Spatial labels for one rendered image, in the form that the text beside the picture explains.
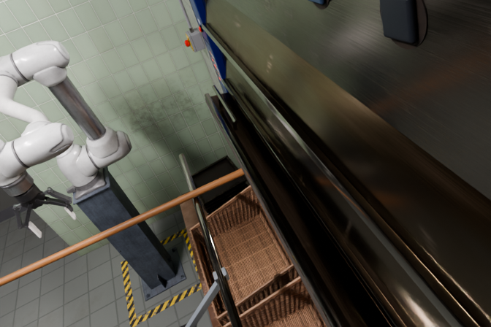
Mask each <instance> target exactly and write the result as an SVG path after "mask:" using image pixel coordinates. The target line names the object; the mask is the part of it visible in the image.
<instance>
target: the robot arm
mask: <svg viewBox="0 0 491 327"><path fill-rule="evenodd" d="M68 64H69V54H68V52H67V50H66V48H65V47H64V46H63V45H62V44H61V43H60V42H57V41H53V40H50V41H41V42H36V43H34V44H31V45H28V46H25V47H22V48H21V49H19V50H17V51H15V52H13V53H10V54H9V55H6V56H2V57H0V112H1V113H3V114H5V115H8V116H10V117H13V118H16V119H18V120H22V121H25V122H27V123H30V124H28V125H27V126H26V129H25V131H24V132H23V133H22V134H21V137H20V138H18V139H16V140H14V141H11V142H3V141H2V140H1V139H0V187H1V188H2V189H3V190H4V191H5V192H6V193H7V194H8V195H9V196H14V197H15V198H16V199H17V200H18V202H20V204H13V211H14V212H15V214H16V219H17V224H18V229H22V228H27V229H28V230H29V231H30V232H34V233H35V234H36V235H37V236H38V237H39V238H41V237H42V232H41V231H40V230H39V229H38V228H37V227H36V226H35V225H34V224H33V223H32V222H31V221H30V222H29V218H30V214H31V209H36V208H37V207H41V206H42V205H43V204H52V205H57V206H61V207H64V209H65V210H66V211H67V212H68V213H69V215H70V216H71V217H72V218H73V219H74V220H76V214H75V213H74V212H73V207H72V206H71V205H70V204H71V203H72V198H71V197H69V196H66V195H64V194H62V193H59V192H57V191H55V190H53V189H52V188H51V187H48V188H47V190H46V191H44V192H43V191H41V190H40V189H39V188H38V187H37V186H36V185H35V184H34V179H33V178H32V177H31V175H30V174H29V173H28V172H27V171H26V170H27V169H28V168H30V167H32V166H35V165H37V164H42V163H44V162H46V161H49V160H51V159H53V158H55V157H56V158H57V164H58V167H59V169H60V170H61V172H62V173H63V175H64V176H65V177H66V178H67V179H68V181H70V182H71V183H72V186H71V187H69V188H67V190H66V191H67V193H74V192H76V194H75V198H76V199H77V200H78V199H80V198H82V197H83V196H85V195H87V194H89V193H91V192H93V191H95V190H97V189H99V188H103V187H104V186H106V184H107V183H106V182H105V180H104V167H106V166H109V165H111V164H113V163H115V162H117V161H119V160H121V159H122V158H124V157H125V156H126V155H128V154H129V152H130V151H131V149H132V144H131V141H130V139H129V137H128V135H127V134H126V133H124V132H123V131H115V130H113V129H111V127H108V126H103V125H102V123H101V122H100V120H99V119H98V117H97V116H96V115H95V114H94V112H93V111H92V109H91V108H90V107H89V105H88V104H87V103H86V101H85V100H84V98H83V97H82V95H81V94H80V92H79V91H78V90H77V89H76V87H75V86H74V84H73V83H72V81H71V80H70V79H69V78H68V76H67V70H66V66H68ZM32 80H35V81H37V82H38V83H40V84H41V85H44V86H46V87H47V88H48V89H49V90H50V92H51V93H52V94H53V95H54V96H55V97H56V99H57V100H58V101H59V103H60V104H61V105H62V107H63V108H64V109H65V110H66V111H67V112H68V113H69V115H70V116H71V117H72V119H73V120H74V121H75V122H76V124H77V125H78V126H79V127H80V129H81V130H82V131H83V133H84V134H85V135H86V136H87V140H86V143H87V145H79V144H75V143H73V141H74V134H73V132H72V130H71V128H70V127H68V126H67V125H65V124H64V123H51V122H50V121H49V120H48V118H47V116H46V115H44V114H43V113H42V112H40V111H38V110H36V109H33V108H30V107H27V106H26V105H23V104H20V103H17V102H16V101H13V99H14V96H15V93H16V91H17V89H18V87H20V86H21V85H23V84H25V83H27V82H30V81H32ZM45 195H51V196H52V197H54V198H56V199H53V198H50V197H49V196H45ZM45 200H46V201H45ZM21 207H25V208H27V211H26V219H25V223H22V218H21V213H20V209H21Z"/></svg>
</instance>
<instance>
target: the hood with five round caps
mask: <svg viewBox="0 0 491 327"><path fill-rule="evenodd" d="M226 1H228V2H229V3H230V4H231V5H232V6H234V7H235V8H237V9H238V10H240V11H241V12H242V13H243V14H244V15H246V16H247V17H248V18H250V19H251V20H252V21H253V22H255V23H256V24H258V25H259V26H261V27H262V28H263V29H264V30H265V31H267V32H268V33H269V34H271V35H272V36H274V37H275V38H276V39H277V40H279V41H280V42H282V43H283V44H284V45H286V46H287V47H288V48H289V49H291V50H292V51H293V52H295V53H296V54H298V56H300V57H301V58H303V59H304V60H305V61H307V62H308V63H309V64H310V65H312V66H313V67H315V68H316V69H318V70H319V71H320V72H321V73H322V74H324V75H325V76H326V77H328V78H329V79H331V80H332V81H333V82H334V83H336V84H337V85H339V86H340V87H341V88H342V89H344V90H345V91H346V92H347V93H349V94H350V95H352V96H353V97H354V98H355V99H357V100H358V101H360V102H361V103H362V104H364V105H365V106H366V107H367V108H368V109H370V110H371V111H373V112H374V113H376V114H377V115H378V116H379V117H380V118H382V119H383V120H385V121H386V122H388V124H390V125H391V126H393V127H394V128H395V129H397V130H398V131H399V132H400V133H402V134H403V135H404V136H406V137H407V138H409V139H410V140H411V141H412V142H414V143H415V144H416V145H418V146H419V147H420V148H422V149H423V150H424V151H425V152H427V153H428V154H430V155H431V156H432V157H434V158H435V159H436V160H437V161H439V162H440V163H442V164H443V165H444V166H445V167H446V168H448V169H449V170H451V171H452V172H454V173H455V174H456V175H457V176H458V177H460V178H461V179H463V180H464V181H466V182H467V183H468V184H469V185H470V186H472V187H473V188H475V189H476V190H477V191H478V192H480V193H481V194H482V195H484V196H485V197H487V198H488V199H489V200H490V201H491V0H226Z"/></svg>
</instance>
